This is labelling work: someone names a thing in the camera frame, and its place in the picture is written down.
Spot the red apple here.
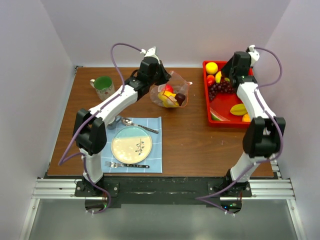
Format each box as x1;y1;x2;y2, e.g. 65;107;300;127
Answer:
164;84;174;93

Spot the yellow bell pepper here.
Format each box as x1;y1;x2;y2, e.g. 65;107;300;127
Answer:
157;91;176;101

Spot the clear zip top bag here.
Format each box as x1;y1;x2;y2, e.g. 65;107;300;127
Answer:
149;71;193;108

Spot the white garlic bulb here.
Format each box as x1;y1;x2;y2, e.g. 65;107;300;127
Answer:
169;96;177;105

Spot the dark purple fruit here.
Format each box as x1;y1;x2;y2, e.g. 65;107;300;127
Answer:
174;93;186;106

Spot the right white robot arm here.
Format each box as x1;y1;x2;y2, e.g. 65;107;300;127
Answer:
221;45;286;197

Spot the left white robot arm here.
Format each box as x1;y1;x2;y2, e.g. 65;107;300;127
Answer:
72;53;171;196

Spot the small yellow banana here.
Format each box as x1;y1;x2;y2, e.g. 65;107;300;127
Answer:
215;71;223;84

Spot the yellow lemon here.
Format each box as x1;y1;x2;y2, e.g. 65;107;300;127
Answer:
205;62;219;75

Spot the purple grape bunch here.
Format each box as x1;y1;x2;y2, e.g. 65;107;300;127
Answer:
208;78;235;102

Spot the small red tomato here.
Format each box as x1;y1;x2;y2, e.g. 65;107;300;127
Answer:
206;74;215;87

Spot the red plastic bin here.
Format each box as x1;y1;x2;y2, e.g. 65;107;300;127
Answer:
202;60;250;129

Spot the green yellow starfruit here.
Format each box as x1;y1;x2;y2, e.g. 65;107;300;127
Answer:
229;103;248;116

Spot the orange yellow fruit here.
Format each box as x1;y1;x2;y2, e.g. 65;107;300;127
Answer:
241;113;251;123

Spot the watermelon slice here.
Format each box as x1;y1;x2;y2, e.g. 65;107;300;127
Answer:
210;108;230;122

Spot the green floral mug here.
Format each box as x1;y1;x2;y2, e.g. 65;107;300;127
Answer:
89;76;116;101

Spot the metal spoon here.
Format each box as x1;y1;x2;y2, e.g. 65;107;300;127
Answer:
120;117;159;134

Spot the small white cup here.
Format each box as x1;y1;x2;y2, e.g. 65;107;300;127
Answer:
107;115;122;130

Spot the cream and teal plate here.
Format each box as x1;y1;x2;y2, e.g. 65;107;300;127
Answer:
110;126;153;164

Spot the blue checked placemat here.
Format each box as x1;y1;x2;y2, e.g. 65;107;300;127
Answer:
101;117;163;174

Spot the metal fork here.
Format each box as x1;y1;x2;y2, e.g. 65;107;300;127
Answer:
104;161;150;169

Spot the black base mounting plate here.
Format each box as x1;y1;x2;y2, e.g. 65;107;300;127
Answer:
74;176;253;210

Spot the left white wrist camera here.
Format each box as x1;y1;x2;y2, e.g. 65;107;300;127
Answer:
140;46;159;59

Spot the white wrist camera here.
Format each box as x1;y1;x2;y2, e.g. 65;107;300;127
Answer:
246;44;260;67
140;46;159;59

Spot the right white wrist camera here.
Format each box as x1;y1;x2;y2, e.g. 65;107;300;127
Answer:
246;44;260;67

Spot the aluminium frame rail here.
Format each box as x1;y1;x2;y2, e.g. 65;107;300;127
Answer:
32;176;295;200

